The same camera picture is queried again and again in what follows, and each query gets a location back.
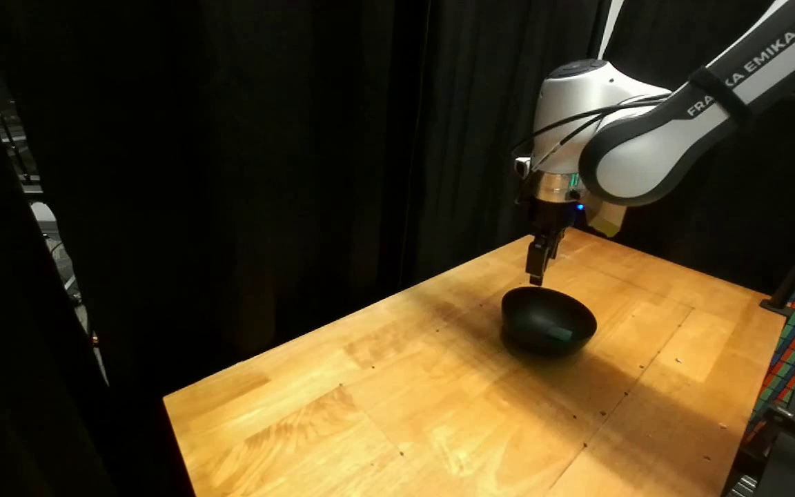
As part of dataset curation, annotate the black bowl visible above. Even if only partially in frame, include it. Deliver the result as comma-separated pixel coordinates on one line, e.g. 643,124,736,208
500,286,598,358

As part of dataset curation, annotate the black curtain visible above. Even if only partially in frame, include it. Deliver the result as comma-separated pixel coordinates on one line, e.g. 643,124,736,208
0,0,795,497

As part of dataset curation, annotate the black clamp with orange part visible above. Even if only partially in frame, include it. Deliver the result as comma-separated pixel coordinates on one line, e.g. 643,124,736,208
720,385,795,497

